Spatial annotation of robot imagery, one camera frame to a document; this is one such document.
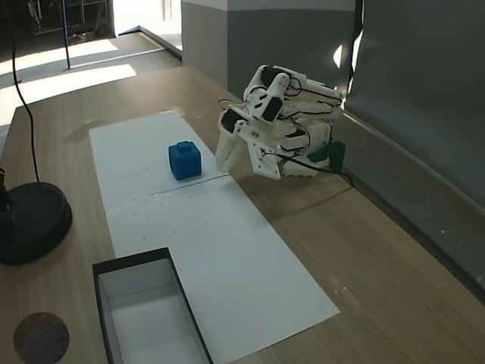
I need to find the blue cube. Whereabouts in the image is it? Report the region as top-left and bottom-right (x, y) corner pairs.
(167, 140), (203, 182)

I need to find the brown box white inside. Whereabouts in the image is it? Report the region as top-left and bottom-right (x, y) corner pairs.
(92, 246), (215, 364)

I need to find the white paper sheet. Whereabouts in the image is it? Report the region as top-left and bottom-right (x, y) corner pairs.
(89, 111), (239, 199)
(104, 174), (341, 362)

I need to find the green table clamp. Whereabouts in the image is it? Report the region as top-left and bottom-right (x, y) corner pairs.
(306, 140), (347, 173)

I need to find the black metal pole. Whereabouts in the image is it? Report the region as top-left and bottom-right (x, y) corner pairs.
(61, 0), (75, 72)

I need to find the black round stand base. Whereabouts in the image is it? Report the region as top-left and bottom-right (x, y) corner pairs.
(0, 180), (74, 266)

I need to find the white gripper camera mount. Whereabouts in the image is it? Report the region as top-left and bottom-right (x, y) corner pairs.
(245, 132), (284, 181)

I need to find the black camera cable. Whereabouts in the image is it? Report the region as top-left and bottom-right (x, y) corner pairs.
(264, 149), (355, 189)

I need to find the black stand cable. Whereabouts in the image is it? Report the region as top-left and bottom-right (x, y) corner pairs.
(2, 0), (41, 185)

